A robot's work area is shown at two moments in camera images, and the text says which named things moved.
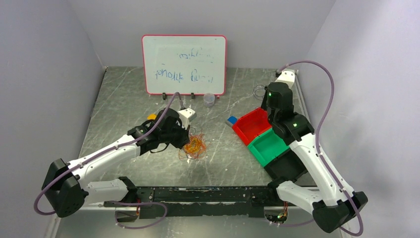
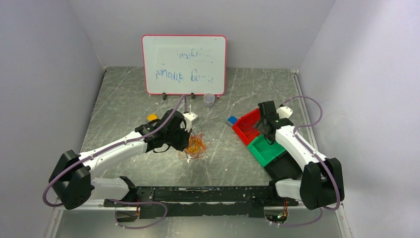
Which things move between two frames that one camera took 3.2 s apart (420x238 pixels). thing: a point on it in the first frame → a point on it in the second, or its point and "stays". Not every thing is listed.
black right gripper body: x=264 y=104 → x=260 y=125
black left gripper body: x=176 y=136 stays
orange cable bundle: x=196 y=148 stays
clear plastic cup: x=209 y=99 stays
